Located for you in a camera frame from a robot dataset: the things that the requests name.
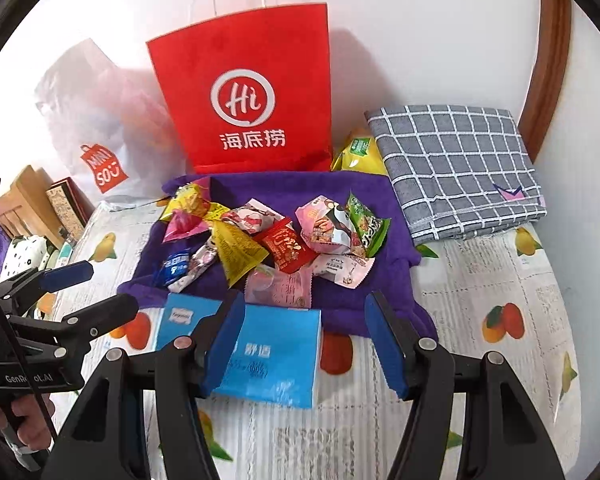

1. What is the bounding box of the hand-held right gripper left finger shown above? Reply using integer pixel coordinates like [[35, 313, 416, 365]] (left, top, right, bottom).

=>
[[40, 289, 247, 480]]

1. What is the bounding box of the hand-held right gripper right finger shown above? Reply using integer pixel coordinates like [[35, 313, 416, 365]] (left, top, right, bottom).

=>
[[364, 290, 566, 480]]

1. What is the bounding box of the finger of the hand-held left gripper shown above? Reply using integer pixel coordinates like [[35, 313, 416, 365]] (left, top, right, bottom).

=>
[[5, 294, 140, 357], [0, 259, 95, 302]]

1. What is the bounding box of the translucent pink packet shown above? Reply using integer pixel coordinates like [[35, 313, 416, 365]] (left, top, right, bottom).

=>
[[244, 264, 315, 309]]

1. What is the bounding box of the pink bear candy packet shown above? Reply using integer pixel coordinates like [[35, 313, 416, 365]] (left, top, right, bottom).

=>
[[170, 237, 221, 293]]

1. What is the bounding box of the pale pink white packet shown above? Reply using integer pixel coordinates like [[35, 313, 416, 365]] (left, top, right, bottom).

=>
[[312, 252, 376, 290]]

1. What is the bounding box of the small blue snack packet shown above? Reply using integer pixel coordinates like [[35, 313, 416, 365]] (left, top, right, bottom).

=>
[[161, 251, 191, 287]]

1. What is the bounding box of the yellow triangular snack packet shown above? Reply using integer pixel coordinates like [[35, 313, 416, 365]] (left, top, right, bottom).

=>
[[211, 220, 271, 288]]

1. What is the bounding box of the green snack packet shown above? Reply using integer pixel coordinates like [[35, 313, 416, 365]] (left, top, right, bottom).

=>
[[345, 191, 392, 257]]

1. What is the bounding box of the red white snack packet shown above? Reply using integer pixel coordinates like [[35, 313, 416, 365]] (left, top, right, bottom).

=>
[[222, 199, 286, 238]]

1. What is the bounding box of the magenta yellow packet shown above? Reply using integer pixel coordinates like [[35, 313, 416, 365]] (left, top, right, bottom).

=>
[[159, 182, 231, 244]]

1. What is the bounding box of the pink panda snack packet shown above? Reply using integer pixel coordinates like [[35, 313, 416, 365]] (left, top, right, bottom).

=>
[[295, 196, 368, 257]]

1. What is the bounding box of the person's left hand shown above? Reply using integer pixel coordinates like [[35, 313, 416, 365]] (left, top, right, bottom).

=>
[[0, 393, 57, 461]]

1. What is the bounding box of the white spotted cloth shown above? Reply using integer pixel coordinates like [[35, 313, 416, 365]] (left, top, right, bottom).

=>
[[0, 235, 56, 281]]

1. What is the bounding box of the blue tissue pack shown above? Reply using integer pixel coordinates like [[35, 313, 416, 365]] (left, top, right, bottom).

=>
[[155, 292, 323, 409]]

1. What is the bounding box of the brown patterned book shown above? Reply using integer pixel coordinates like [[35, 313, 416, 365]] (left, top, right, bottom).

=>
[[46, 177, 96, 246]]

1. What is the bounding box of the purple towel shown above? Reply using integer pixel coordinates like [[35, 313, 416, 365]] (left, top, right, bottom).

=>
[[117, 170, 438, 341]]

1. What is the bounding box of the purple plush cloth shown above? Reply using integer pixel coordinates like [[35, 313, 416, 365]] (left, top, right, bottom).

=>
[[0, 222, 13, 276]]

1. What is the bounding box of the wooden headboard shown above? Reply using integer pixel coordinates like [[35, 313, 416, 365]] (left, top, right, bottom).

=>
[[0, 164, 68, 248]]

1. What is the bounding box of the fruit print tablecloth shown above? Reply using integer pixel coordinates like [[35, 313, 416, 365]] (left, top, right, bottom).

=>
[[45, 200, 581, 480]]

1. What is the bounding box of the white plastic bag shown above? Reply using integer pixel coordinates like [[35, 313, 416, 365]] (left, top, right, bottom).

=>
[[34, 37, 191, 203]]

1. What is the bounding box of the grey checked folded cloth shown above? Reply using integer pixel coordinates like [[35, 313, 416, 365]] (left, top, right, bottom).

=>
[[364, 105, 548, 247]]

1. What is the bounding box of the yellow snack bag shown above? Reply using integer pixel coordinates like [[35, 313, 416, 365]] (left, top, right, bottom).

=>
[[330, 130, 388, 176]]

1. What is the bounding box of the red paper bag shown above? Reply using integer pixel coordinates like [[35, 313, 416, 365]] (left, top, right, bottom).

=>
[[146, 0, 335, 175]]

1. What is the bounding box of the brown wooden door frame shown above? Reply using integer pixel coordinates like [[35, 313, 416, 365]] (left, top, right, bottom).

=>
[[515, 0, 573, 161]]

